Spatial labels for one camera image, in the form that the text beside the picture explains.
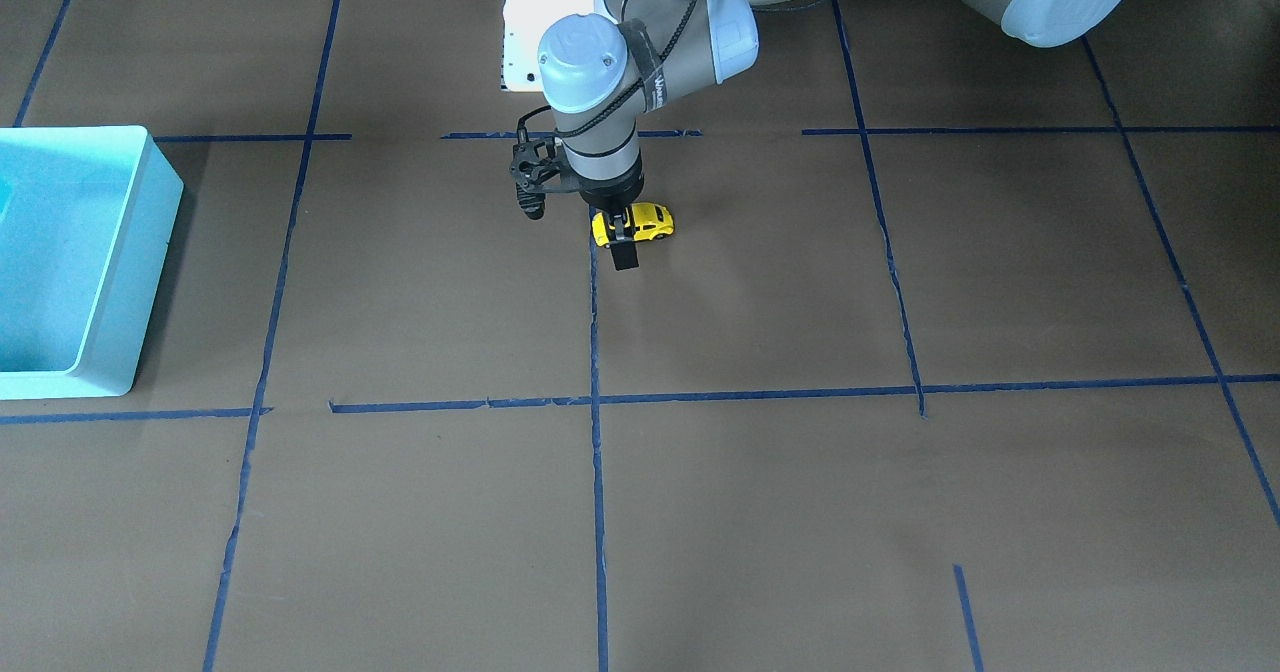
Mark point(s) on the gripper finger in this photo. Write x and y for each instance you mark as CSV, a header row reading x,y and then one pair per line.
x,y
622,241

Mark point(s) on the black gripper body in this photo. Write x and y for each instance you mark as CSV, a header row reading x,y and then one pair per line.
x,y
611,193

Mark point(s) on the yellow beetle toy car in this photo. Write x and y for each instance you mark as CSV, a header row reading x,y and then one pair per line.
x,y
641,222

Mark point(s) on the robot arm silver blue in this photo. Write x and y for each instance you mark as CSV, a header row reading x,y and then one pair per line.
x,y
602,64

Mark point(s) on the white pillar with base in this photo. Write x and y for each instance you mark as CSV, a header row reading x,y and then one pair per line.
x,y
525,23

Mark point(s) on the light blue plastic bin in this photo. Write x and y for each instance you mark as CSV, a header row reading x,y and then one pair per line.
x,y
88,215

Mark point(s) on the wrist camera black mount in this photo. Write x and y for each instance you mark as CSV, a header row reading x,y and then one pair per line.
x,y
536,169

